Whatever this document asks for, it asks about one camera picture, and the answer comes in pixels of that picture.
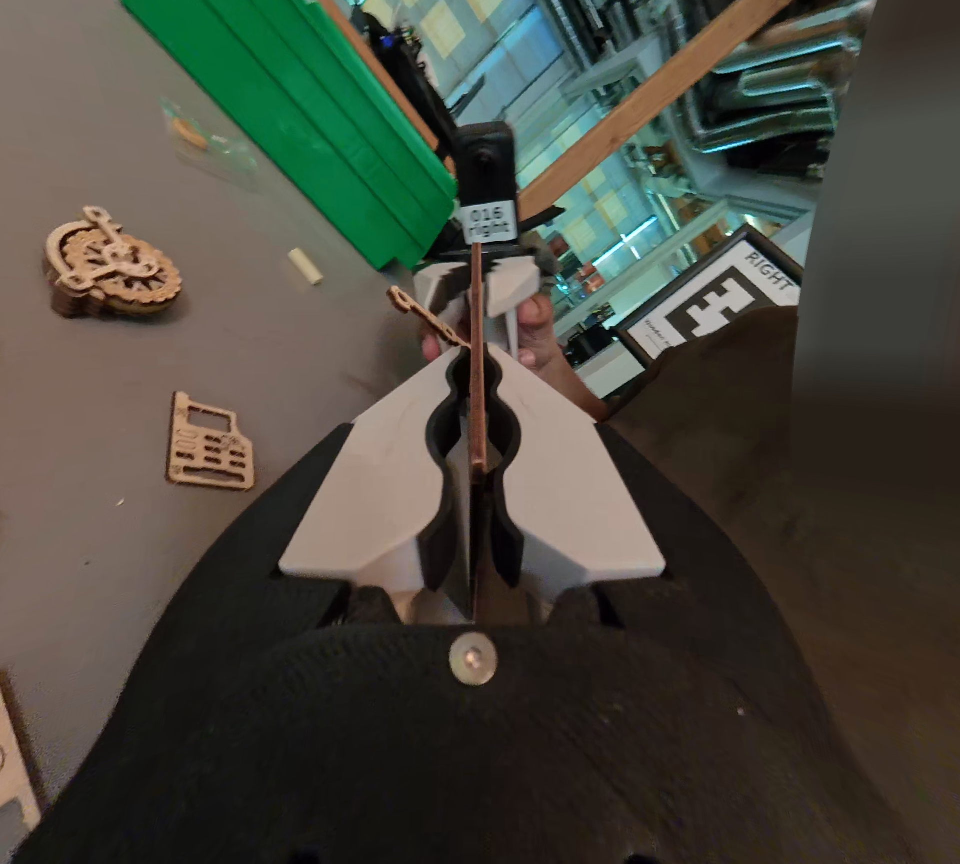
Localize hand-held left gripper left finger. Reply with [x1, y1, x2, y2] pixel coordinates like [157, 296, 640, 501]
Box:
[277, 348, 460, 623]

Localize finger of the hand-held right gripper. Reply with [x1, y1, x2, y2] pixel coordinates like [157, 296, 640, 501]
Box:
[414, 262, 472, 352]
[486, 256, 541, 355]

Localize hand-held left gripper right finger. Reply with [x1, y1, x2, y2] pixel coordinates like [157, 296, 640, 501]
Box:
[486, 346, 667, 617]

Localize long wooden lever part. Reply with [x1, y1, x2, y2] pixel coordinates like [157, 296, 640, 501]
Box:
[386, 285, 474, 349]

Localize wooden sheet with wheel parts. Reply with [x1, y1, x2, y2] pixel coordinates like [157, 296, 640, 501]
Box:
[466, 241, 490, 621]

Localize grey desk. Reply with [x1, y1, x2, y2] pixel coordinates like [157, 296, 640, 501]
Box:
[0, 0, 481, 864]

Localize person's right hand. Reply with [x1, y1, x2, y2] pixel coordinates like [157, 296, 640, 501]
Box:
[516, 294, 609, 424]

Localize black office chair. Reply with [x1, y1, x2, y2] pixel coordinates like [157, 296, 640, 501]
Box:
[358, 9, 460, 156]

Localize small slotted wooden piece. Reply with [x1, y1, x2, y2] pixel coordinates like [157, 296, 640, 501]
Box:
[165, 391, 256, 492]

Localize framed marker sign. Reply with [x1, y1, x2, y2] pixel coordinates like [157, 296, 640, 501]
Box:
[613, 226, 804, 385]

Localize green plastic bin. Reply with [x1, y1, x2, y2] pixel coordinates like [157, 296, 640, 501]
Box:
[120, 0, 459, 271]

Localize wooden ceiling beam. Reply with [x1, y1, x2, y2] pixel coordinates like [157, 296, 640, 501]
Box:
[517, 0, 835, 220]

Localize clear bag of small parts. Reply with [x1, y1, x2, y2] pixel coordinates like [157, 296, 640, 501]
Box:
[159, 95, 260, 176]

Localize silver ventilation ducts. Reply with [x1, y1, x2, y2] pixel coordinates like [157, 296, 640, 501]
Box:
[600, 0, 894, 156]

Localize wooden wheel assembly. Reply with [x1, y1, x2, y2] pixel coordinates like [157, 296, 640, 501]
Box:
[42, 205, 183, 319]

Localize wooden sheet with window cutout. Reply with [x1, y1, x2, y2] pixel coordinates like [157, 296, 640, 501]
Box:
[0, 669, 42, 835]

